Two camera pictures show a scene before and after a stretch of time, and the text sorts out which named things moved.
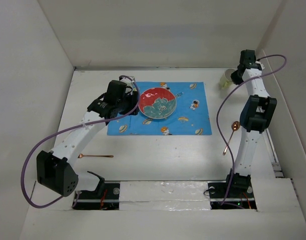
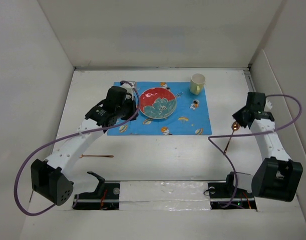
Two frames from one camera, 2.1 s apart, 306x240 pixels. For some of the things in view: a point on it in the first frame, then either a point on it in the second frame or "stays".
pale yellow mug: x=226 y=81 -> x=197 y=83
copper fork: x=81 y=155 stays
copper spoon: x=235 y=126 stays
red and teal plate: x=157 y=103 stays
